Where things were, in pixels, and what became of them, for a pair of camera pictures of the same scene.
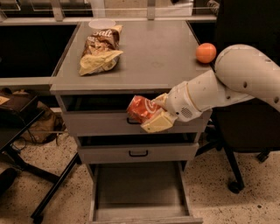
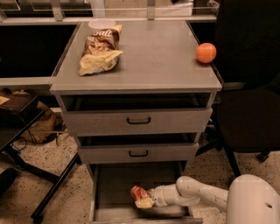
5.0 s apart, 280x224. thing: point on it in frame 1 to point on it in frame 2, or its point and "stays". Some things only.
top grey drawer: (117, 122) stays
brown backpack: (46, 128) stays
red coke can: (141, 109) to (138, 192)
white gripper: (180, 101) to (158, 194)
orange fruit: (206, 52) stays
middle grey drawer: (138, 152) stays
